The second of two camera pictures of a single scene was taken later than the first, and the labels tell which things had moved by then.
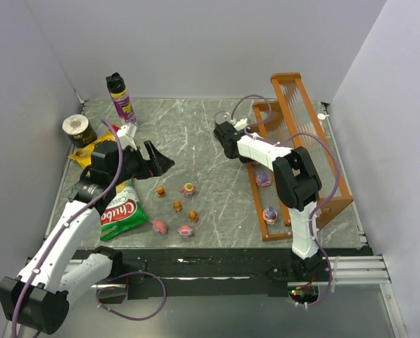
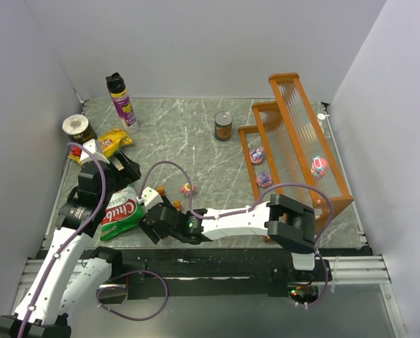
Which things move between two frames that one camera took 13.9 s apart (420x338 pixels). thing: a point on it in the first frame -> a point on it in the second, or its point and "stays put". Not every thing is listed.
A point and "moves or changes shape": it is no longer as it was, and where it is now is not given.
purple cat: x=263 y=179 stays put
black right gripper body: x=222 y=132 -> x=155 y=220
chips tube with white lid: x=79 y=130 stays put
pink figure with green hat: x=188 y=189 stays put
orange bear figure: x=177 y=205 stays put
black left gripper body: x=147 y=160 -> x=124 y=167
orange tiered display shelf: x=304 y=130 stays put
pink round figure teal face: x=185 y=231 moves or changes shape
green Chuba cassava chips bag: x=124 y=213 stays put
